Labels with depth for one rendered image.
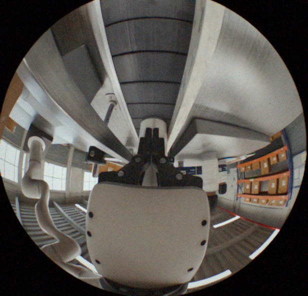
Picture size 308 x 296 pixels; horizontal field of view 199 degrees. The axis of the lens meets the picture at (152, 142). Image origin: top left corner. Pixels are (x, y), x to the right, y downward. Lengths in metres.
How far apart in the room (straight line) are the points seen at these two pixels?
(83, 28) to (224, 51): 0.21
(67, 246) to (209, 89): 0.70
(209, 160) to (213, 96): 0.30
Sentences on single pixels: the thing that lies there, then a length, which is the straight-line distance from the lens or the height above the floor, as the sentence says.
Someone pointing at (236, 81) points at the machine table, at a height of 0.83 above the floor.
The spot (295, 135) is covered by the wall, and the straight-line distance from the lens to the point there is 4.28.
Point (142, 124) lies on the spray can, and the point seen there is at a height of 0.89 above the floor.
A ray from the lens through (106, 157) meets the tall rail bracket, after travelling 0.15.
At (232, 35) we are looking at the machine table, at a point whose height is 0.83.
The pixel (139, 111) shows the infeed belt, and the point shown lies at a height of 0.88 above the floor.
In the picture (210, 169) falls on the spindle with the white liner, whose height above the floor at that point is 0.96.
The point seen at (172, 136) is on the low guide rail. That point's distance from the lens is 0.15.
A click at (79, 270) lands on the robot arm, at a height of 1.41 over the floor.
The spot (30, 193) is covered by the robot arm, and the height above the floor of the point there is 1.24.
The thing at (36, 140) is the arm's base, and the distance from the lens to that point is 0.89.
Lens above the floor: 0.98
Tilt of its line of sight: 21 degrees down
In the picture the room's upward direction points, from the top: 177 degrees counter-clockwise
